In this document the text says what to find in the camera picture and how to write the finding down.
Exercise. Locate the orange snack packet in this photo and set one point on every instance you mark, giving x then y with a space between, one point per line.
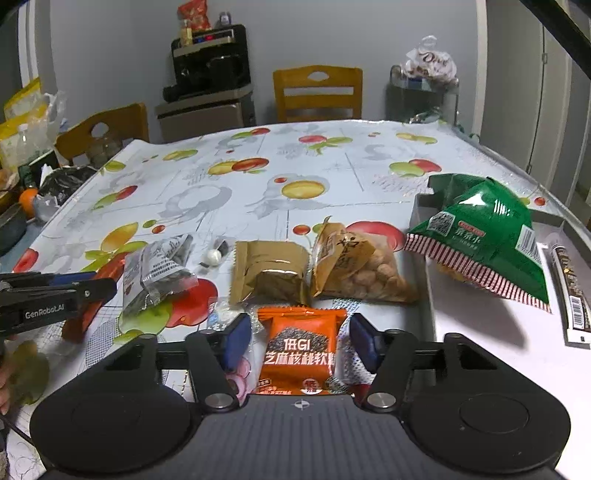
300 341

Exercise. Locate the yellow snack bag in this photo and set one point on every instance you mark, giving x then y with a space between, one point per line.
14 143
23 97

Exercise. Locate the small grey figurine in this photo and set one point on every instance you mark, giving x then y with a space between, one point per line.
224 20

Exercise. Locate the black plastic bag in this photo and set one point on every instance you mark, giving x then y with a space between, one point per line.
64 182

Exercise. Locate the wooden chair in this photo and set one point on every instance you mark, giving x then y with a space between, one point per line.
295 106
124 122

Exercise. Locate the tan bag of round nuts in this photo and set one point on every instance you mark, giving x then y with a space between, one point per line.
364 272

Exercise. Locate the black white bar packet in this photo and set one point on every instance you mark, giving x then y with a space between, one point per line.
570 295

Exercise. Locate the glass jar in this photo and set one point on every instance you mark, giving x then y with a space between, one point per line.
104 147

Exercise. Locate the green striped snack bag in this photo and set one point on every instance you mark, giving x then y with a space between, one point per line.
485 230

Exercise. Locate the black coffee machine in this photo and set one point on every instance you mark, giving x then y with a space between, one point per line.
217 69

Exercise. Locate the white tray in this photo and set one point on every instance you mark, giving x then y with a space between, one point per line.
471 318

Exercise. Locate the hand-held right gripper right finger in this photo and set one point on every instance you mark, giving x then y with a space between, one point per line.
362 344

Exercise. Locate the fruit print tablecloth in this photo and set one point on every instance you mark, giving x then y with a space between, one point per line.
323 157

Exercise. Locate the dark round pan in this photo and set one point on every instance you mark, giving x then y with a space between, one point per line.
11 230

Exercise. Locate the plastic bag of chocolates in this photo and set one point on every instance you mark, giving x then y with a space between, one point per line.
429 62

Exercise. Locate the silver black snack packet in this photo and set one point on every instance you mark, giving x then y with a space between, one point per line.
154 277

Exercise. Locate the grey cabinet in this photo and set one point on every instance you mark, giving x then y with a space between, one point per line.
203 120

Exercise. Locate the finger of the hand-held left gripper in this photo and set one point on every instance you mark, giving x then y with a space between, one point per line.
99 290
74 278

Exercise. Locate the red snack bag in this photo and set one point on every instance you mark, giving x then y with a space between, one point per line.
196 11

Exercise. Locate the orange fruit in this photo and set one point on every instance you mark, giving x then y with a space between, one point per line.
27 201

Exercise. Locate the small white candy wrapper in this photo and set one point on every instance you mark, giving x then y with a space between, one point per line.
213 257

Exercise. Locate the clear plastic bottle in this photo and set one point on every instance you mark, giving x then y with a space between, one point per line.
25 143

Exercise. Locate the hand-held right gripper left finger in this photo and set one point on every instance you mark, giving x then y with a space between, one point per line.
238 341

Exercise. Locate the gold brown snack packet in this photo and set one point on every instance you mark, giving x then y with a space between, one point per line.
270 272

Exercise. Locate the small yellow bottle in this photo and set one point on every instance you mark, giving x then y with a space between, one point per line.
186 34

